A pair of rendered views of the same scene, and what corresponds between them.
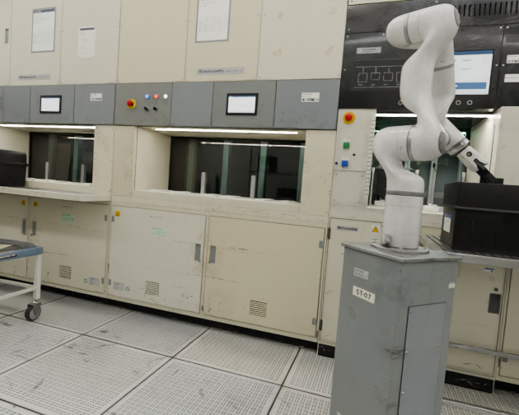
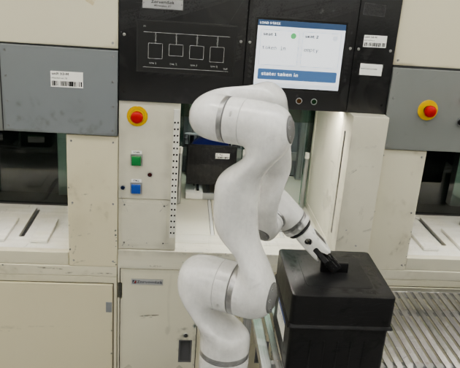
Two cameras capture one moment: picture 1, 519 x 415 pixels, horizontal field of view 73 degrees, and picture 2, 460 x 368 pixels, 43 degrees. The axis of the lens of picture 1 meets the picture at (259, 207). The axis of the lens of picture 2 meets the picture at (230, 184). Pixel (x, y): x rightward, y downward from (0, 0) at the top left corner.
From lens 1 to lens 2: 0.87 m
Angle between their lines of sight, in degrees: 28
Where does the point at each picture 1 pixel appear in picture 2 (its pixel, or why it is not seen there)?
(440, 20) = (267, 143)
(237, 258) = not seen: outside the picture
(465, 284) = not seen: hidden behind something
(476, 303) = not seen: hidden behind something
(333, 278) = (131, 350)
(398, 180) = (215, 347)
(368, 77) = (165, 52)
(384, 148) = (194, 300)
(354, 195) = (155, 234)
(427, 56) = (250, 184)
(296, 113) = (44, 106)
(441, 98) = (273, 179)
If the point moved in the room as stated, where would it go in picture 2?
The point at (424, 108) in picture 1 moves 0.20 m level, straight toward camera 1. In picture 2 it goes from (247, 258) to (247, 307)
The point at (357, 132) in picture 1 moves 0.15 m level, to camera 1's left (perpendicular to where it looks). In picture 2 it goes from (152, 139) to (106, 141)
